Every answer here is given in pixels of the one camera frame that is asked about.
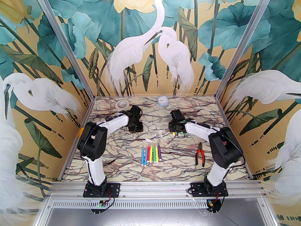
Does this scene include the beige masking tape roll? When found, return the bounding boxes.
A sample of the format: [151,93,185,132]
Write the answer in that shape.
[115,100,130,111]

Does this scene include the grey metal front panel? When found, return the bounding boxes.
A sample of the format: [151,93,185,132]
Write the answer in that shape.
[35,198,273,226]

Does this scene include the aluminium frame post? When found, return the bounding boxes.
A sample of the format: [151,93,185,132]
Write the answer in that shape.
[31,0,95,98]
[215,0,279,99]

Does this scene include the aluminium front rail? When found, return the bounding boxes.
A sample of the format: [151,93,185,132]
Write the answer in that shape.
[44,182,269,199]

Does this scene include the red handled pliers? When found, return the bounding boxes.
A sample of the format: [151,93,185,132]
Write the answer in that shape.
[196,142,205,167]

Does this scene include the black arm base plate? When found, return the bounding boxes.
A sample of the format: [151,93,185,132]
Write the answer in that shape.
[83,183,121,198]
[190,182,229,198]

